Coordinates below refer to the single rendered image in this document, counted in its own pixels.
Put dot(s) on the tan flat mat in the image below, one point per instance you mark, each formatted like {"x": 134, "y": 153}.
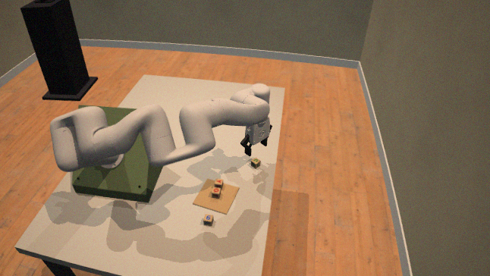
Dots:
{"x": 222, "y": 205}

